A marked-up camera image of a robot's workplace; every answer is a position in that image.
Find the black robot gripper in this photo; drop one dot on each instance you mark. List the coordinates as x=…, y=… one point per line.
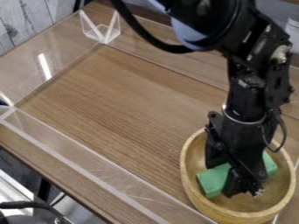
x=238, y=144

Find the green rectangular block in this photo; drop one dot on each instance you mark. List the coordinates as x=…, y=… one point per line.
x=212, y=179

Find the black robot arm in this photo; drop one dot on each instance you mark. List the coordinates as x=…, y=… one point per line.
x=233, y=27

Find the brown wooden bowl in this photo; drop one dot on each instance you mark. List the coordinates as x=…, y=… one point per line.
x=242, y=209

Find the black table leg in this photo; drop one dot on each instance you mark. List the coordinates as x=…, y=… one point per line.
x=45, y=190

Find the white cylindrical container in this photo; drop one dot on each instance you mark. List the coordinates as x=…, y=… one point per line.
x=293, y=30

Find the clear acrylic tray wall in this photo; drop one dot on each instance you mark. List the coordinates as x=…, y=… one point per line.
x=98, y=109

